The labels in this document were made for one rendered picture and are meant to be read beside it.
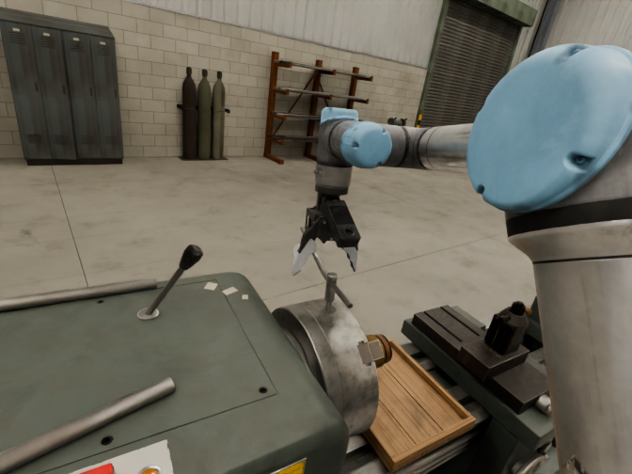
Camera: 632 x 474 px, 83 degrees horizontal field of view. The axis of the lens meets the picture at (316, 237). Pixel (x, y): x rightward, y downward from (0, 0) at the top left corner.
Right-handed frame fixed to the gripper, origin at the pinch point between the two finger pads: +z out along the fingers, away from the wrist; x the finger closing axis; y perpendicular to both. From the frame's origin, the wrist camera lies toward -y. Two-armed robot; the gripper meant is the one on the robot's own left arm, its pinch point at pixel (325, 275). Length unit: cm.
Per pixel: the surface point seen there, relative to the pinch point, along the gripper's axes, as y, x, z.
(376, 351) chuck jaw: -11.7, -8.8, 13.0
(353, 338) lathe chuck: -11.4, -2.8, 9.0
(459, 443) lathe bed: -9, -45, 53
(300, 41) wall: 739, -199, -169
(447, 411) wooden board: -6, -40, 43
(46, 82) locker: 557, 208, -38
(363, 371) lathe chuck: -16.2, -3.6, 13.8
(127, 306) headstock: 0.0, 40.1, 3.8
